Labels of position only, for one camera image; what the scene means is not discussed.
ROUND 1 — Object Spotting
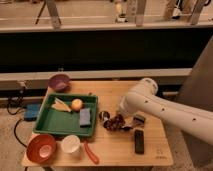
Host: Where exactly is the dark grape bunch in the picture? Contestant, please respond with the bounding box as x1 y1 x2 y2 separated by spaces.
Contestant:
104 115 125 131

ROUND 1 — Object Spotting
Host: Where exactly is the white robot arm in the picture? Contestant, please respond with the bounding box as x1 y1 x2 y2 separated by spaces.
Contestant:
119 78 213 145

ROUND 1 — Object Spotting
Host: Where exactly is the purple bowl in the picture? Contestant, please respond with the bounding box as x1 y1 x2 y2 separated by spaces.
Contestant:
48 74 70 92

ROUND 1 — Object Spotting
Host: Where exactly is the orange bowl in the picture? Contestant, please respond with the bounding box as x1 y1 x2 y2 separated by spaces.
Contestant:
26 134 57 164

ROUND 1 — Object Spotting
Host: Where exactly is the metal measuring cup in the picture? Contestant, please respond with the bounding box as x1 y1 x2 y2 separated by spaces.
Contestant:
99 111 110 122

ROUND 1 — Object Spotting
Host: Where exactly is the red yellow apple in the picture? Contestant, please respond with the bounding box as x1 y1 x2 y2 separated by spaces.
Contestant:
70 99 83 111

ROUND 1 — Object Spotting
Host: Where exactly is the blue sponge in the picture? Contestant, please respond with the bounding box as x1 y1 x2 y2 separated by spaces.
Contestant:
79 108 91 126

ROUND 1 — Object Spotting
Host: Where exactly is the small black box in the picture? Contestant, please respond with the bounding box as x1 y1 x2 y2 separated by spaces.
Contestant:
133 114 146 127

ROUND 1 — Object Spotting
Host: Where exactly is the yellow banana piece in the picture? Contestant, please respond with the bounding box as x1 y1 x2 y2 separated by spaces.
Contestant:
52 98 71 112

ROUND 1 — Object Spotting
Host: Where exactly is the black remote control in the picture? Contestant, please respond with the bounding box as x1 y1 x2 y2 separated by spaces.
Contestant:
134 130 144 154

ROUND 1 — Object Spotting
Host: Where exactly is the green plastic tray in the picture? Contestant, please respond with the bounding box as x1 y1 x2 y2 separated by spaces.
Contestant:
33 93 98 137

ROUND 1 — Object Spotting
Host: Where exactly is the white cup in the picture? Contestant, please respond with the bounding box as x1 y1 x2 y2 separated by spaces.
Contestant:
61 135 81 154

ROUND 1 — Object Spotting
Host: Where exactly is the blue box on floor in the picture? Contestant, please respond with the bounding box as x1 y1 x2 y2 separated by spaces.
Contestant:
24 104 40 121

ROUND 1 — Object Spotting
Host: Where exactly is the black handle tool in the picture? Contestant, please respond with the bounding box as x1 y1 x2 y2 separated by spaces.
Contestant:
122 126 133 131

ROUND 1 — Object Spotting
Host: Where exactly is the red spatula handle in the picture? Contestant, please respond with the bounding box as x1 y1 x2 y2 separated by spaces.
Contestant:
84 141 99 164

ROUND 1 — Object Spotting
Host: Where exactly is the black cable on floor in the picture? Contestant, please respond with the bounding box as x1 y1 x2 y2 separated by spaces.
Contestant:
6 87 28 148

